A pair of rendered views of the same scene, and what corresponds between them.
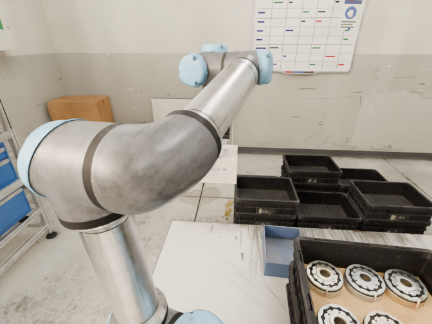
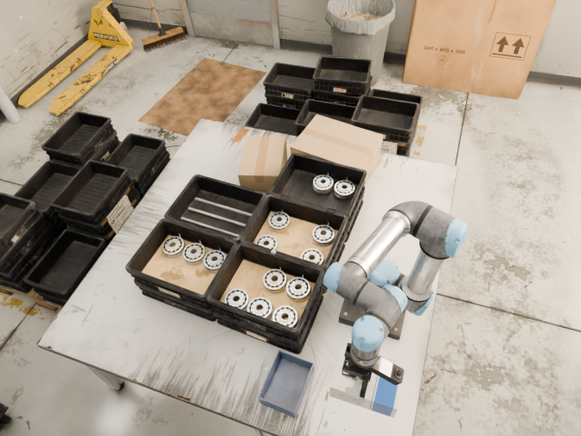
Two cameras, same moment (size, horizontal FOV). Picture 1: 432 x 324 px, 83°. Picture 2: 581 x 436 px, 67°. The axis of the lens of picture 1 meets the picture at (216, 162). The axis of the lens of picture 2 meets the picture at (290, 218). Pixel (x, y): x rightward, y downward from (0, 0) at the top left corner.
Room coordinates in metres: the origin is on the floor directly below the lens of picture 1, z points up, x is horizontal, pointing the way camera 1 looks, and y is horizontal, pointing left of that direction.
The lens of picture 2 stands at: (1.23, 0.00, 2.47)
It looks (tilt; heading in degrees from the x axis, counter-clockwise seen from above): 51 degrees down; 199
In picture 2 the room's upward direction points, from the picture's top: 6 degrees counter-clockwise
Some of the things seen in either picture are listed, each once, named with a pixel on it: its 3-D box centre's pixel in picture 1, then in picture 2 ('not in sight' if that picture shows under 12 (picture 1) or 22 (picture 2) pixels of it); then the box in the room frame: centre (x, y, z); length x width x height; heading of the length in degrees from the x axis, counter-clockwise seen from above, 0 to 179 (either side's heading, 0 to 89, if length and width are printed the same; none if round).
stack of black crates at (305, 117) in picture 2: not in sight; (327, 133); (-1.24, -0.51, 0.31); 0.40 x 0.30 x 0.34; 85
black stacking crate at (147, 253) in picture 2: not in sight; (185, 263); (0.35, -0.82, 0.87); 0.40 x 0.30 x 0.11; 82
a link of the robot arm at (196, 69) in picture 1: (205, 69); (380, 304); (0.66, 0.03, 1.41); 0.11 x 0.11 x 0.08; 68
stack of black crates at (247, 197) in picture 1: (261, 214); not in sight; (1.38, -0.33, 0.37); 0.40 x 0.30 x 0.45; 85
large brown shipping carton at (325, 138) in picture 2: not in sight; (336, 154); (-0.53, -0.31, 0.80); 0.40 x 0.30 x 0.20; 74
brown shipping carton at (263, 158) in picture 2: not in sight; (264, 165); (-0.39, -0.68, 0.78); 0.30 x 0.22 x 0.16; 10
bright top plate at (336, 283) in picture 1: (324, 274); (284, 317); (0.49, -0.32, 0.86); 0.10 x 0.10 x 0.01
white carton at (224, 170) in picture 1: (207, 162); (367, 383); (0.76, 0.03, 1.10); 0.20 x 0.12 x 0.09; 85
